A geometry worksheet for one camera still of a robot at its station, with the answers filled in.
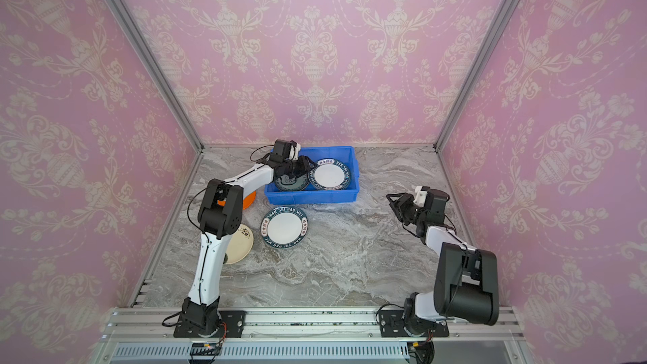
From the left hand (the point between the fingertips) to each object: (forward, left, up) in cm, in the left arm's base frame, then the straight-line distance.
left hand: (314, 166), depth 104 cm
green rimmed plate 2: (-23, +11, -10) cm, 27 cm away
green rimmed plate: (-2, -6, -4) cm, 7 cm away
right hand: (-18, -28, +4) cm, 33 cm away
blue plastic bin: (-9, +16, -9) cm, 20 cm away
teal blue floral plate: (-11, +8, +3) cm, 14 cm away
